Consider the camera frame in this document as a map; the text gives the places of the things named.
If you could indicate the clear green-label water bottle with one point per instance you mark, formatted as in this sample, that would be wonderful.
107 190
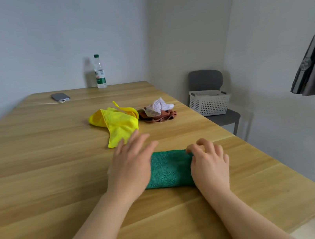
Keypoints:
99 73

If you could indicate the yellow cloth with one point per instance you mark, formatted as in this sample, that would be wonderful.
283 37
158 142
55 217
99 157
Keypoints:
119 124

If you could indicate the lilac dotted white cloth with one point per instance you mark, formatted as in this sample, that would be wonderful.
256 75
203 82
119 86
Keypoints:
158 107

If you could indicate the wooden table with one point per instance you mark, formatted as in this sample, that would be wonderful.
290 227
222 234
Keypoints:
37 187

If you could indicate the person's left hand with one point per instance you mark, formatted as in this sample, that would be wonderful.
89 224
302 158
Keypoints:
130 173

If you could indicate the person's right hand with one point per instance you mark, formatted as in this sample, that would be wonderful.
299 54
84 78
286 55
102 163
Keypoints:
210 172

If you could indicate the person's right forearm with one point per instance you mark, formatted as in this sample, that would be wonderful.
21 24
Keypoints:
248 222

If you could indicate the green cloth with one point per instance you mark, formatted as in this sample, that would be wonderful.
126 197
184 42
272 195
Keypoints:
171 169

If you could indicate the white plastic basket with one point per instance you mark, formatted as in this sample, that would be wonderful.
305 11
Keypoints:
210 103

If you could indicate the grey chair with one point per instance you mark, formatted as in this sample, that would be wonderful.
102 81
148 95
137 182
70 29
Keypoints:
205 80

